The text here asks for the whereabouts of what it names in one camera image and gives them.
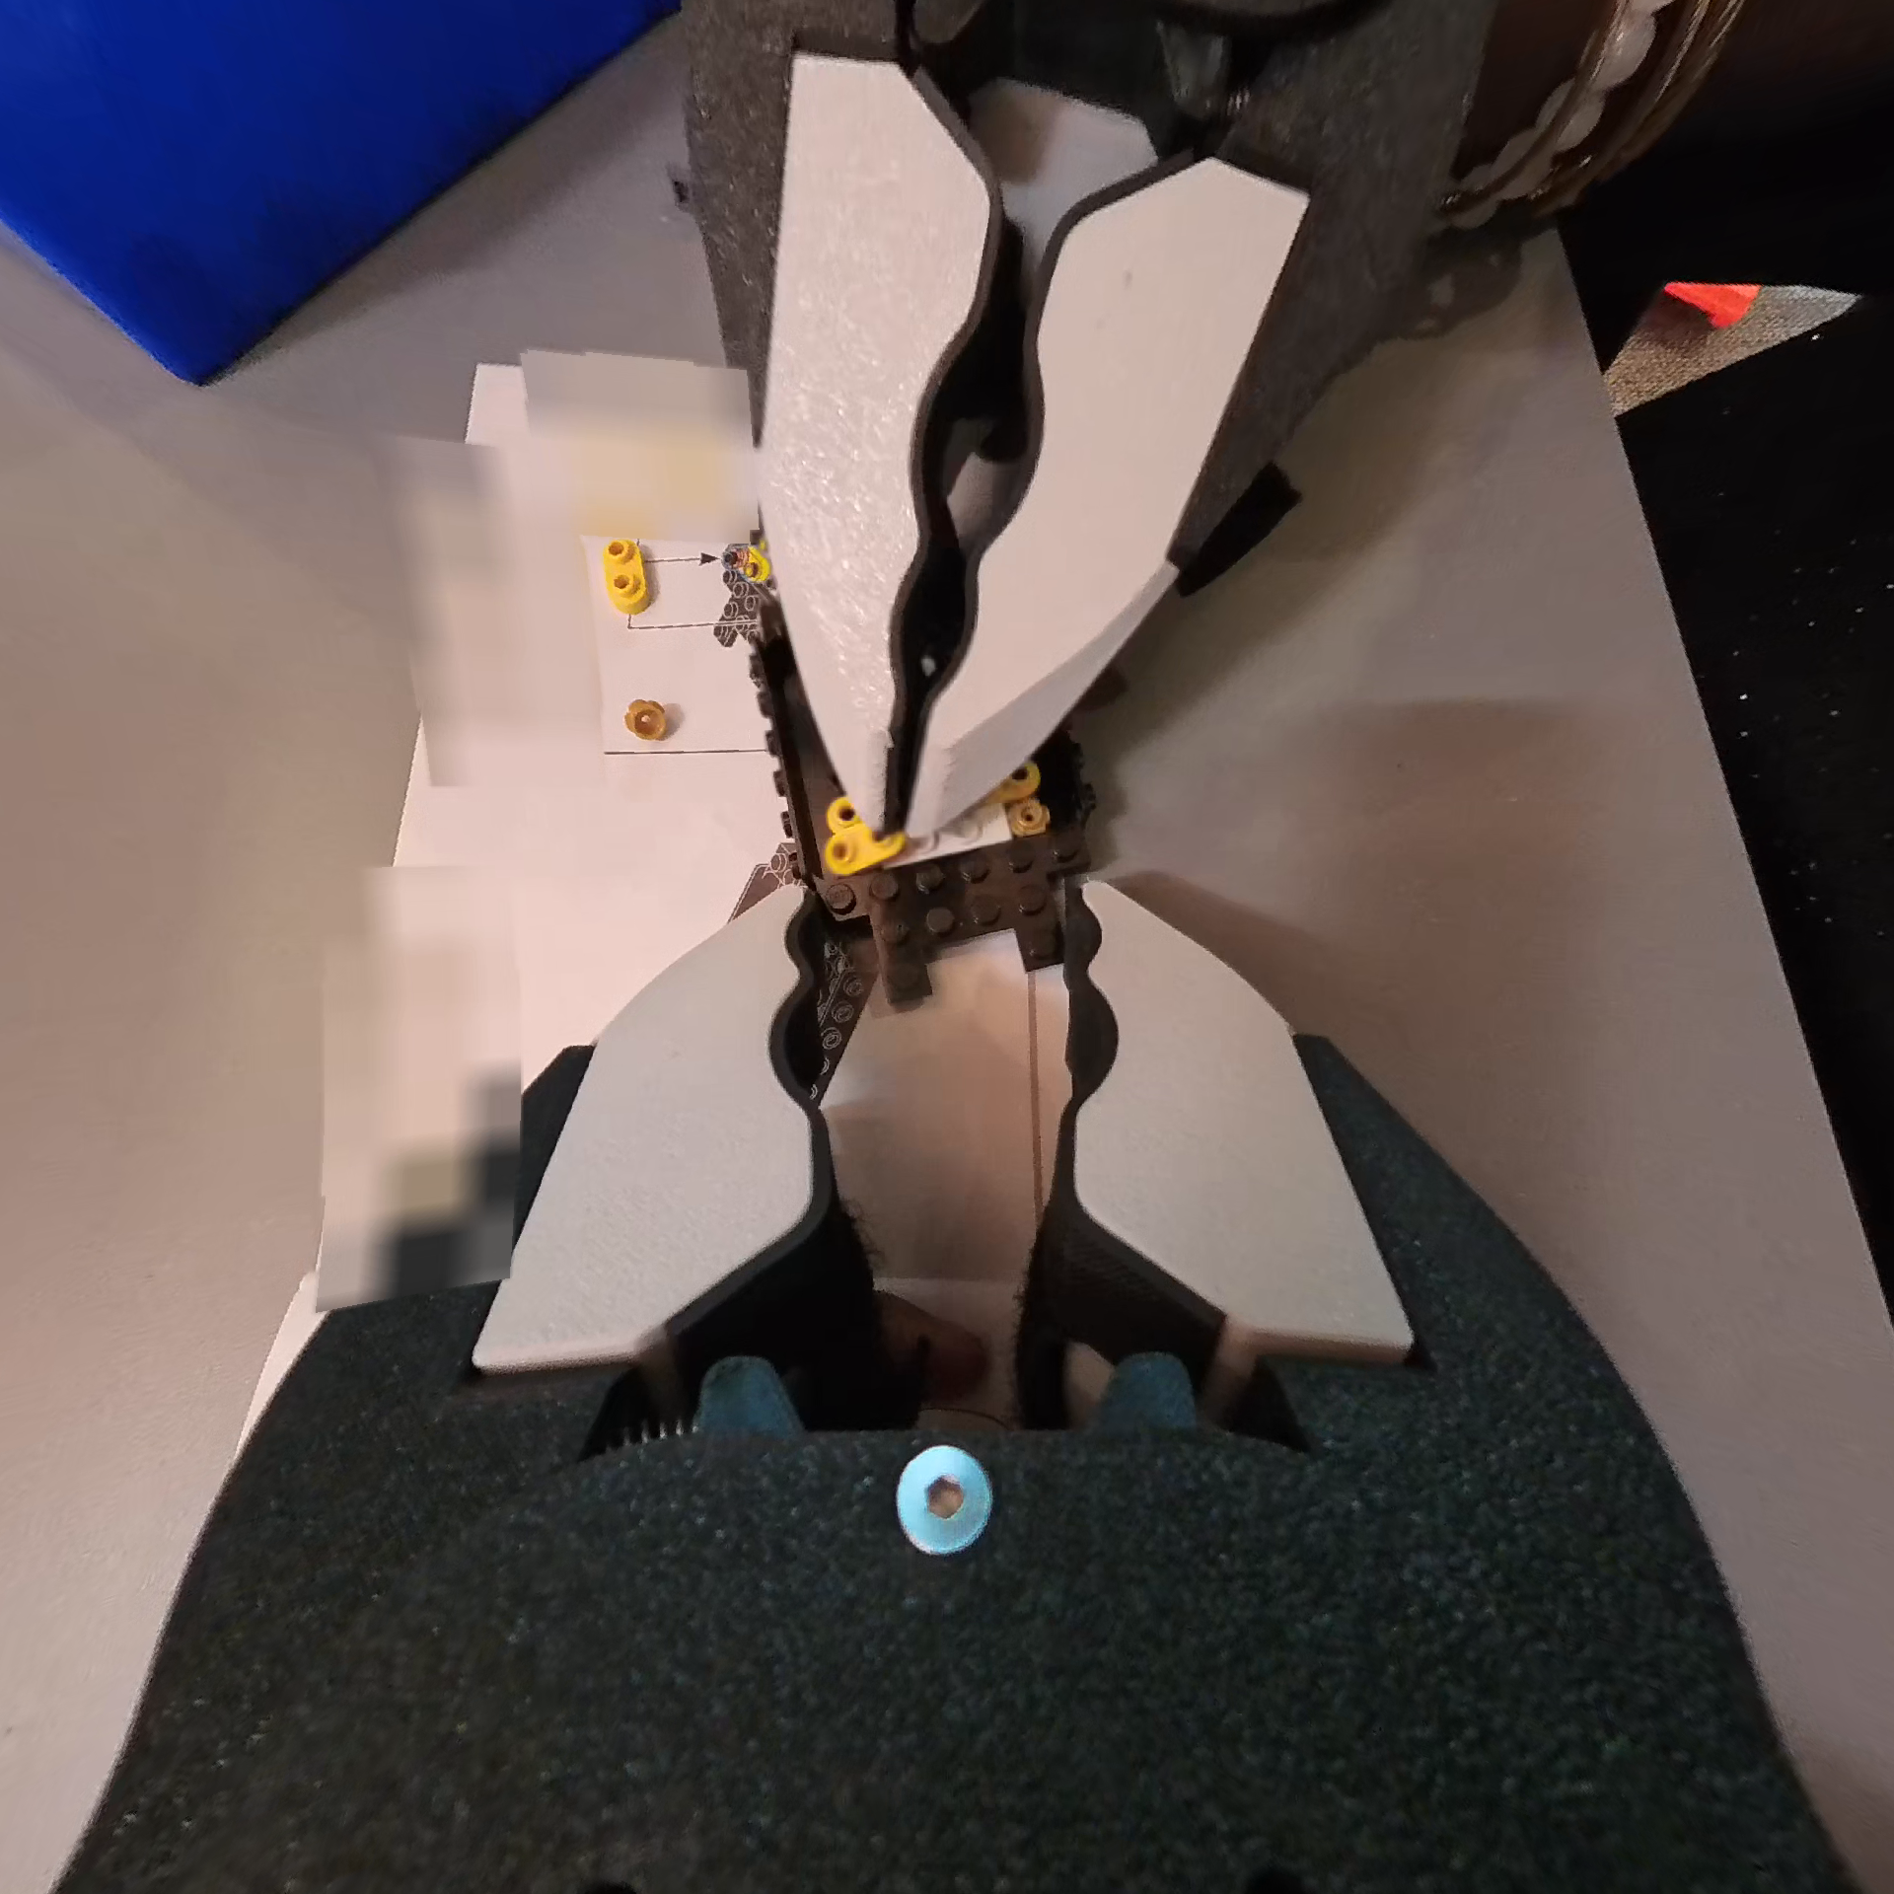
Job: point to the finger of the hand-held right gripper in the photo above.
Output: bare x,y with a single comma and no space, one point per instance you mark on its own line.
858,339
1138,414

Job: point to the instruction sheet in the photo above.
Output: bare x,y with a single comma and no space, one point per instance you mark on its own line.
694,673

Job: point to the small red object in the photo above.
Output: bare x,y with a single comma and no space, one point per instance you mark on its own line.
1712,300

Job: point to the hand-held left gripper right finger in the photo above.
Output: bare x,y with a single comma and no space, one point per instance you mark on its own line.
1227,1154

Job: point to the blue box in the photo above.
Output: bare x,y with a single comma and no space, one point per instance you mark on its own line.
250,148

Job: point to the black toy brick model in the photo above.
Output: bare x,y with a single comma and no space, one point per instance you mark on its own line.
960,896

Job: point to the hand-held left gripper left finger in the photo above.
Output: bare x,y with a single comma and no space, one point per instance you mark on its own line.
664,1125

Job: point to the grey felt mat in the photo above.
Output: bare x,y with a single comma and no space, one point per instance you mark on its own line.
1730,347

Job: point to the yellow toy brick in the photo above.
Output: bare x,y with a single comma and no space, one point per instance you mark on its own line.
854,841

